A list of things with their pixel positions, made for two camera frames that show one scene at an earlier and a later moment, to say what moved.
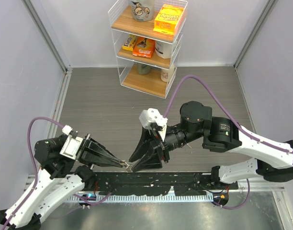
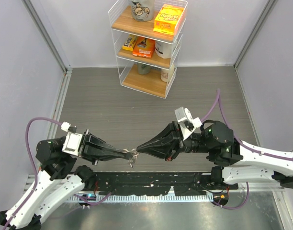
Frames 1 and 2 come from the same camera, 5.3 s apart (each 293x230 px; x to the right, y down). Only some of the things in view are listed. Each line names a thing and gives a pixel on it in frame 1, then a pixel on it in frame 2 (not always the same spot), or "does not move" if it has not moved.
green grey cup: (143, 69) does not move
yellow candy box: (129, 42) does not move
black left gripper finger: (97, 161) → (99, 155)
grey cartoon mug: (142, 10) does not move
